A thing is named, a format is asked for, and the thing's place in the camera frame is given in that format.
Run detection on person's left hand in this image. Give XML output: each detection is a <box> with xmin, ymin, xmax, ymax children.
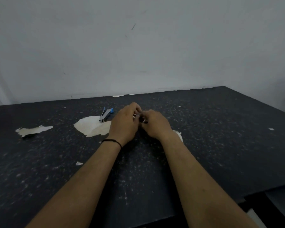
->
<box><xmin>108</xmin><ymin>102</ymin><xmax>142</xmax><ymax>148</ymax></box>

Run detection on person's right hand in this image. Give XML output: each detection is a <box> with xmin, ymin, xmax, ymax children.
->
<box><xmin>139</xmin><ymin>109</ymin><xmax>174</xmax><ymax>142</ymax></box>

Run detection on person's left forearm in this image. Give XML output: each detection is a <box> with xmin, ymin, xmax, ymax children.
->
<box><xmin>26</xmin><ymin>138</ymin><xmax>123</xmax><ymax>228</ymax></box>

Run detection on person's right forearm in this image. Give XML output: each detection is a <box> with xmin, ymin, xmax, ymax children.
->
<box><xmin>160</xmin><ymin>133</ymin><xmax>259</xmax><ymax>228</ymax></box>

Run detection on blue and silver stapler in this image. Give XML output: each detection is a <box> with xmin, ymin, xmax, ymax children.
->
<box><xmin>99</xmin><ymin>107</ymin><xmax>114</xmax><ymax>123</ymax></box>

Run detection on black wrist band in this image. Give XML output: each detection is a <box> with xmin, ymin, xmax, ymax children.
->
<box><xmin>101</xmin><ymin>139</ymin><xmax>122</xmax><ymax>149</ymax></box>

